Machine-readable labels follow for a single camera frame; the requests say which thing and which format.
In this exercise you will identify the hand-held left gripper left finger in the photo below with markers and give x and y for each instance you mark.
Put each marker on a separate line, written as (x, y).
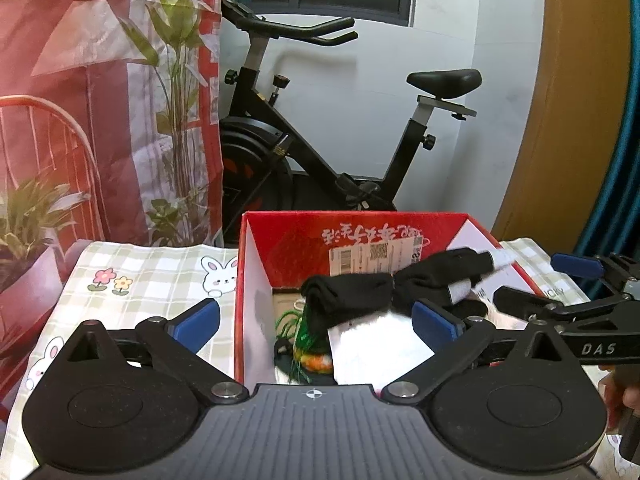
(197, 325)

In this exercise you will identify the red cardboard box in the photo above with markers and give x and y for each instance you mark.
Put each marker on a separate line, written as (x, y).
(280, 245)

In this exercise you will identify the white fluffy cloth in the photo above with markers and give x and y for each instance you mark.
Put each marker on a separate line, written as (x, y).
(375, 345)

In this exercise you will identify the orange wooden door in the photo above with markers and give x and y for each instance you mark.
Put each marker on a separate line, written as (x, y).
(565, 110)

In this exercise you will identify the person's right hand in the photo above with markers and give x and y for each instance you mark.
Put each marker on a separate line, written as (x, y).
(620, 395)

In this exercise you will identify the green checked tablecloth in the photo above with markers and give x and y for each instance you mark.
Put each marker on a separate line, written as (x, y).
(150, 280)

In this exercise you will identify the black sock with white tag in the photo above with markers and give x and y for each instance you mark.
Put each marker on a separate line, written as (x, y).
(435, 270)

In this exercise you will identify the orange floral quilted cloth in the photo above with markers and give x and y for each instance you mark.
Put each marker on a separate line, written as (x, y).
(320, 363)

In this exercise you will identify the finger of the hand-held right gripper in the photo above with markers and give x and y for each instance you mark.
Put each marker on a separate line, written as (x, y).
(577, 265)
(530, 301)

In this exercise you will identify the black exercise bike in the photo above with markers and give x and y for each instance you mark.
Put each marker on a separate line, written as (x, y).
(260, 150)

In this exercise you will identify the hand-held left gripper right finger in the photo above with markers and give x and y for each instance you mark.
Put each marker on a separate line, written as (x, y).
(432, 327)

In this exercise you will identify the red printed backdrop cloth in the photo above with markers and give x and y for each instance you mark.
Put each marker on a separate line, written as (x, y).
(60, 60)

